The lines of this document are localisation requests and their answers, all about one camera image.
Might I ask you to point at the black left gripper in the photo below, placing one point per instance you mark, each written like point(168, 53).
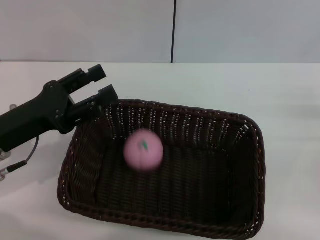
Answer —
point(37, 115)

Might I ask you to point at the black wall panel joint strip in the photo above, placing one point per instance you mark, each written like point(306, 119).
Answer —
point(173, 30)

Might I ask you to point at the pink peach toy ball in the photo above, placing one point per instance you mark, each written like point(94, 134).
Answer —
point(143, 151)

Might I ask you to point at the silver plug on left gripper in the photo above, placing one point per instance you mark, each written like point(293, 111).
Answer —
point(5, 154)

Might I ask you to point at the dark brown woven wicker basket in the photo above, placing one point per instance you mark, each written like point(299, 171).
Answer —
point(190, 185)

